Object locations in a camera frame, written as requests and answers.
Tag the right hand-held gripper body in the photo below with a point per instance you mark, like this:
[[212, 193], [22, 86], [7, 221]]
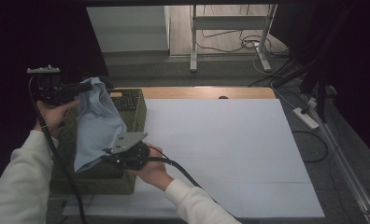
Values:
[[131, 155]]

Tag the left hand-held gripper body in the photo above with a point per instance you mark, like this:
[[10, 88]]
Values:
[[52, 91]]

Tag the light blue tank top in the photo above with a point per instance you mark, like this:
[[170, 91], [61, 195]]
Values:
[[96, 130]]

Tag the green woven basket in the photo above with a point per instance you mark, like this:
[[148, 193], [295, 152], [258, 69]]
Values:
[[133, 115]]

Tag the person's left hand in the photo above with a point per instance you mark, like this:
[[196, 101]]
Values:
[[52, 116]]

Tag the person's right hand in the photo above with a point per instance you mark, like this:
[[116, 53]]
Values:
[[155, 172]]

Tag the black curtain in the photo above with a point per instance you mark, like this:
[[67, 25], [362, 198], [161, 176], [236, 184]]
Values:
[[354, 46], [11, 37]]

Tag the white foam board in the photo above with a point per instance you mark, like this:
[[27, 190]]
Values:
[[236, 140]]

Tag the white power strip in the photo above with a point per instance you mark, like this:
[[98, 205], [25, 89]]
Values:
[[306, 118]]

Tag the black stand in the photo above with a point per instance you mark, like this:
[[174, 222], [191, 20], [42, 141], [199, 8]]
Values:
[[321, 102]]

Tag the white metal stand frame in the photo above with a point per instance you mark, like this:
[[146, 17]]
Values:
[[230, 22]]

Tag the aluminium rail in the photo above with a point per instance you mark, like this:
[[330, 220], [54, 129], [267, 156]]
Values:
[[364, 203]]

